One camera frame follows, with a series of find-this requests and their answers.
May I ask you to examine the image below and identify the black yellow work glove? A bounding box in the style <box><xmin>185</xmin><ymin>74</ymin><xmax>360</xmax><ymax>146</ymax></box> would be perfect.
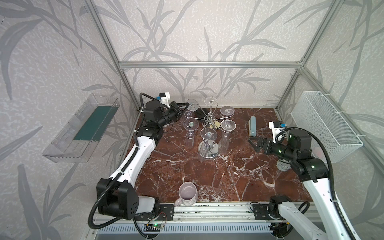
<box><xmin>195</xmin><ymin>108</ymin><xmax>221</xmax><ymax>130</ymax></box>

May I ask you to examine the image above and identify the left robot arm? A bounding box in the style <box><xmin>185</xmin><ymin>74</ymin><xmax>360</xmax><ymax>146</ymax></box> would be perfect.
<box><xmin>88</xmin><ymin>100</ymin><xmax>189</xmax><ymax>230</ymax></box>

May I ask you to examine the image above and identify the aluminium front rail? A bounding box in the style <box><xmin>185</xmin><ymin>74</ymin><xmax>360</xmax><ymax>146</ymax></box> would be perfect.
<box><xmin>86</xmin><ymin>201</ymin><xmax>340</xmax><ymax>224</ymax></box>

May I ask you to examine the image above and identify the pink object in basket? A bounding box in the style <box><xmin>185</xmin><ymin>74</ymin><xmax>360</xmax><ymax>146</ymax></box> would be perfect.
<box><xmin>313</xmin><ymin>147</ymin><xmax>325</xmax><ymax>158</ymax></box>

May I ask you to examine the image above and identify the green circuit board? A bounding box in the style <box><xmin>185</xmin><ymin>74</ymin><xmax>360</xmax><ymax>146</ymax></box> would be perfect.
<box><xmin>145</xmin><ymin>222</ymin><xmax>166</xmax><ymax>232</ymax></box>

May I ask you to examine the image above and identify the white wire wall basket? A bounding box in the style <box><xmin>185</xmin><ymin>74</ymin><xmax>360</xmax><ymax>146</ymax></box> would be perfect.
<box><xmin>291</xmin><ymin>91</ymin><xmax>363</xmax><ymax>163</ymax></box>

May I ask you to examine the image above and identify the chrome wine glass rack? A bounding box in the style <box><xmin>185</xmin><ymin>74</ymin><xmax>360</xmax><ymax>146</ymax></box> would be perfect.
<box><xmin>198</xmin><ymin>97</ymin><xmax>234</xmax><ymax>161</ymax></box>

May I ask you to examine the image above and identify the clear champagne flute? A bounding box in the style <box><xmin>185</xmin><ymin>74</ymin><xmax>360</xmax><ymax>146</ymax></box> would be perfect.
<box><xmin>184</xmin><ymin>99</ymin><xmax>200</xmax><ymax>119</ymax></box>
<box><xmin>219</xmin><ymin>119</ymin><xmax>236</xmax><ymax>155</ymax></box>
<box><xmin>184</xmin><ymin>118</ymin><xmax>199</xmax><ymax>149</ymax></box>
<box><xmin>220</xmin><ymin>106</ymin><xmax>235</xmax><ymax>117</ymax></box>

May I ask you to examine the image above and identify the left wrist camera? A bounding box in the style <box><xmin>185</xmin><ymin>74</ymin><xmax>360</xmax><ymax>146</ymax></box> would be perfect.
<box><xmin>156</xmin><ymin>93</ymin><xmax>171</xmax><ymax>108</ymax></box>

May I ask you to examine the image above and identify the clear acrylic wall shelf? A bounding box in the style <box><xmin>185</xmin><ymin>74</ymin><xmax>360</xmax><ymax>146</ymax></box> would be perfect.
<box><xmin>43</xmin><ymin>94</ymin><xmax>120</xmax><ymax>163</ymax></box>

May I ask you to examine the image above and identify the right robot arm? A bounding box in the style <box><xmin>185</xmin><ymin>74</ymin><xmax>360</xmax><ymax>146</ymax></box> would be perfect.
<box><xmin>249</xmin><ymin>127</ymin><xmax>360</xmax><ymax>240</ymax></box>

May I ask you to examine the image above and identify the lilac ceramic mug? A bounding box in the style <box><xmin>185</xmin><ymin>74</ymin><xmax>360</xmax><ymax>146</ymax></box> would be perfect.
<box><xmin>174</xmin><ymin>182</ymin><xmax>198</xmax><ymax>208</ymax></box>

